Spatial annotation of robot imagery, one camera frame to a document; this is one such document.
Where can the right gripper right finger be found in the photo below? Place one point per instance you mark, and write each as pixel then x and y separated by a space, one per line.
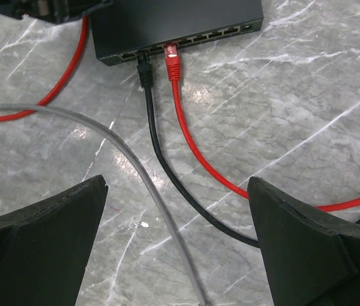
pixel 311 257

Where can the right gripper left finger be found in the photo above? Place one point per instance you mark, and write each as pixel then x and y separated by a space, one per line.
pixel 45 247

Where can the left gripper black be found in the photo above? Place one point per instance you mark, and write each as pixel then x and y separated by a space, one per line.
pixel 52 11

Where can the black network switch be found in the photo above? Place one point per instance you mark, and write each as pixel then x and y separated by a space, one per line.
pixel 125 28

